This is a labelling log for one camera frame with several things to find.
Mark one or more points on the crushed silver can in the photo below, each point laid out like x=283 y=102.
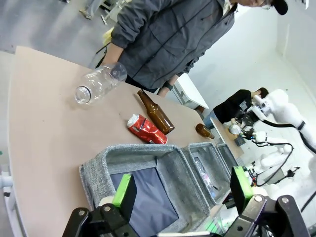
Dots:
x=235 y=129

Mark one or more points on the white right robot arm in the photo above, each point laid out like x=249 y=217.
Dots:
x=284 y=108

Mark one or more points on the grey fabric basket labelled Bottle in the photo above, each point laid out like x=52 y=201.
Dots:
x=98 y=168

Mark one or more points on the clear plastic bottle with label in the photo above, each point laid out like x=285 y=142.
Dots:
x=205 y=175

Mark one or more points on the person's right forearm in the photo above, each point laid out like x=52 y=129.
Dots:
x=114 y=50

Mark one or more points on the brown glass bottle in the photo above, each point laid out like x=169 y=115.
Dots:
x=203 y=130
x=155 y=113

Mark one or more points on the grey fabric basket labelled Plastic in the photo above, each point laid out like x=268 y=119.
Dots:
x=190 y=150

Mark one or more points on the crushed red can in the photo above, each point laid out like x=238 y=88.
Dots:
x=145 y=129

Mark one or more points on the large clear plastic bottle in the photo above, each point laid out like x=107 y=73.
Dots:
x=101 y=84

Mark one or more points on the person's left forearm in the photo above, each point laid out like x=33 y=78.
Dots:
x=171 y=81

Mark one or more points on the black cap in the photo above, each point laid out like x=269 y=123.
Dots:
x=280 y=6

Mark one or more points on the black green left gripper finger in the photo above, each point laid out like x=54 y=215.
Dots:
x=124 y=195

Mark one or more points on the pale yellow bag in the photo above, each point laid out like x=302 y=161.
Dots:
x=108 y=37

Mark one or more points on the white Bottle label card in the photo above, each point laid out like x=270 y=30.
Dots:
x=222 y=217

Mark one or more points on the person's left hand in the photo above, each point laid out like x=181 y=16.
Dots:
x=162 y=91

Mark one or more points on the seated person in black shirt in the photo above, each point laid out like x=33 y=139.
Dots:
x=232 y=106

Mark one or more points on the grey fabric basket labelled Can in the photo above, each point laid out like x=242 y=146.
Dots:
x=227 y=153

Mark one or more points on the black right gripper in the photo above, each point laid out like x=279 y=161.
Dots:
x=247 y=119

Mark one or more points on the person in grey jacket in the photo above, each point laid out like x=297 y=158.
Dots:
x=172 y=37

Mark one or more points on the person's right hand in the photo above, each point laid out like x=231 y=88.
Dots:
x=109 y=63

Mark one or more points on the large white table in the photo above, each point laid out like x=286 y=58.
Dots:
x=190 y=91

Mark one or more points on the black wrist watch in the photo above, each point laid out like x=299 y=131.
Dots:
x=169 y=86

